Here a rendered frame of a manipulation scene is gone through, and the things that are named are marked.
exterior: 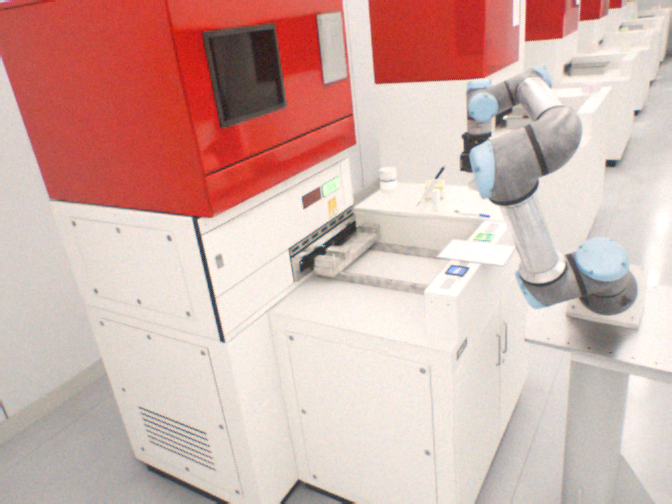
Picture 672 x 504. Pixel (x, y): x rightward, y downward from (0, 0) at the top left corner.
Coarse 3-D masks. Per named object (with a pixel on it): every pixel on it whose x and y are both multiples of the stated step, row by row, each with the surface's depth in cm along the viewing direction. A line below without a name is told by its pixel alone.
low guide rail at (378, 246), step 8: (368, 248) 214; (376, 248) 212; (384, 248) 210; (392, 248) 208; (400, 248) 206; (408, 248) 204; (416, 248) 203; (424, 248) 202; (424, 256) 202; (432, 256) 200
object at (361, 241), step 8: (360, 232) 216; (352, 240) 209; (360, 240) 208; (368, 240) 208; (376, 240) 213; (352, 248) 202; (360, 248) 203; (352, 256) 198; (344, 264) 194; (320, 272) 191; (328, 272) 189; (336, 272) 189
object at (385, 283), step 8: (344, 272) 191; (344, 280) 191; (352, 280) 189; (360, 280) 187; (368, 280) 186; (376, 280) 184; (384, 280) 182; (392, 280) 181; (384, 288) 183; (392, 288) 182; (400, 288) 180; (408, 288) 178; (416, 288) 176; (424, 288) 175
